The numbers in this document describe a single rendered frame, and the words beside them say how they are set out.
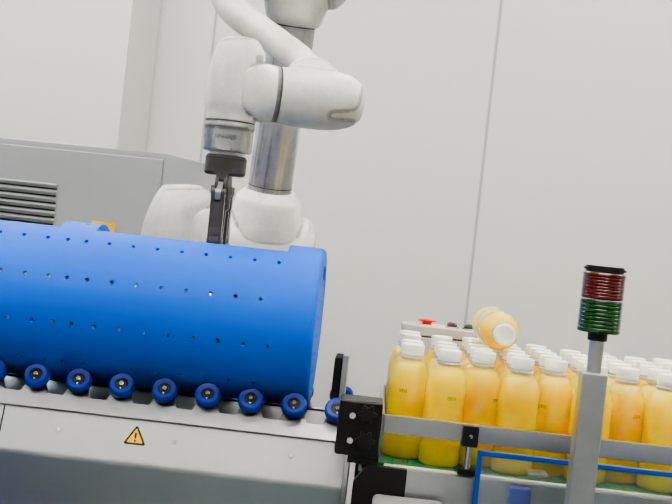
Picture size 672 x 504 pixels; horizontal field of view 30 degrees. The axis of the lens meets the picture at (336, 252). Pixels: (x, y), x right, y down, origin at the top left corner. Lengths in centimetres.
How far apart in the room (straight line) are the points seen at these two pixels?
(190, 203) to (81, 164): 117
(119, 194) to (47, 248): 167
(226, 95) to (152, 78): 300
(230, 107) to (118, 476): 67
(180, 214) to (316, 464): 84
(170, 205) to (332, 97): 66
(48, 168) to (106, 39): 115
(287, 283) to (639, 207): 285
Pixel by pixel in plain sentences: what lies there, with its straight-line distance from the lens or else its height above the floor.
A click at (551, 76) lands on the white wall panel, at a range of 487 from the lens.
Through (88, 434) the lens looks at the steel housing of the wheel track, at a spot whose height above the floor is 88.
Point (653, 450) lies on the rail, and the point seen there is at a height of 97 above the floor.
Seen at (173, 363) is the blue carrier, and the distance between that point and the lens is 215.
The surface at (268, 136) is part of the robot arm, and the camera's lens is 276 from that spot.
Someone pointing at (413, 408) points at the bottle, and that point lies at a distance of 210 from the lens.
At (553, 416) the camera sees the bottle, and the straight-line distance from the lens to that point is 211.
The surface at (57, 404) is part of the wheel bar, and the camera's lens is 220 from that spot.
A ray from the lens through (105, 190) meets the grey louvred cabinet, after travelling 387.
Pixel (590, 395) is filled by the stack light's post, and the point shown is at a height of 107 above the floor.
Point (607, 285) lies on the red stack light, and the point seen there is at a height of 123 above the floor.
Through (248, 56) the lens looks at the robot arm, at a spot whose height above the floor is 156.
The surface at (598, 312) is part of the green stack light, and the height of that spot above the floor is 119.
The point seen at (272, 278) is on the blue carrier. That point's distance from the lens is 212.
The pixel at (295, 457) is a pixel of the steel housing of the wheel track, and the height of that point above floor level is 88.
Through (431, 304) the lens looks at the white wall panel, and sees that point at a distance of 487.
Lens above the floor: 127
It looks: 1 degrees down
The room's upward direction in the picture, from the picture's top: 6 degrees clockwise
